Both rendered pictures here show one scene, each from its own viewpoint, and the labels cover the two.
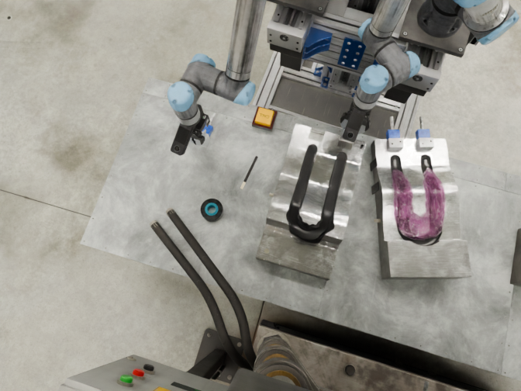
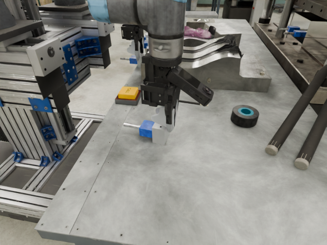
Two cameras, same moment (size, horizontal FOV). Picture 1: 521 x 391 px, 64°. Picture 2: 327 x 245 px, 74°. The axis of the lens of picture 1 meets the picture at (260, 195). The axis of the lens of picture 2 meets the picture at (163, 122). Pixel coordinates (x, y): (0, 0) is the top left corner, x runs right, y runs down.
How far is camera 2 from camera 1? 1.45 m
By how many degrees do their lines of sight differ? 58
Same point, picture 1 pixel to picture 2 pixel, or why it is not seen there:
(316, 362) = (310, 70)
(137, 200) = (281, 196)
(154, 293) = not seen: outside the picture
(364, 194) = not seen: hidden behind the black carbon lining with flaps
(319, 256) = (245, 58)
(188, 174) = (210, 144)
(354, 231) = not seen: hidden behind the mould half
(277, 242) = (250, 71)
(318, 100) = (72, 163)
